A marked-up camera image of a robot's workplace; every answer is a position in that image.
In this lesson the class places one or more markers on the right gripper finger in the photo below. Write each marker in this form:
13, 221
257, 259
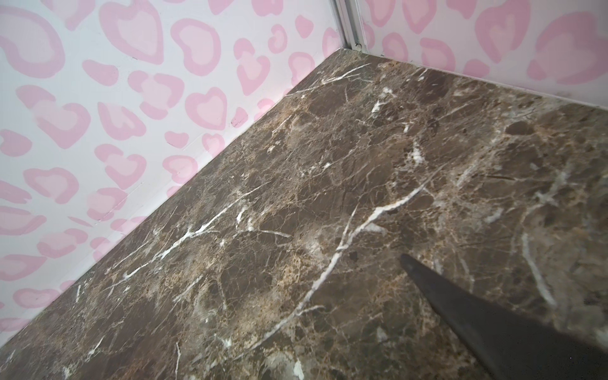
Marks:
508, 345

